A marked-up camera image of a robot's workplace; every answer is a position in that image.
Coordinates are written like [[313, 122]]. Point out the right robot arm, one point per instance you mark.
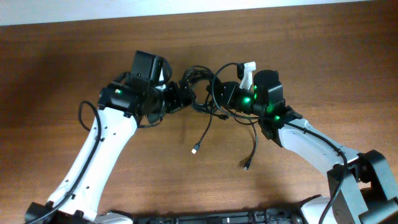
[[362, 186]]

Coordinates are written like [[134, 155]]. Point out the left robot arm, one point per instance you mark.
[[136, 99]]

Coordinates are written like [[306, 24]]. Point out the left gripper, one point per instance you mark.
[[177, 99]]

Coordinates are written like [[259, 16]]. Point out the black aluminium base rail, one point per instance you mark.
[[269, 216]]

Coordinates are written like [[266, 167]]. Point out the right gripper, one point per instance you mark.
[[229, 98]]

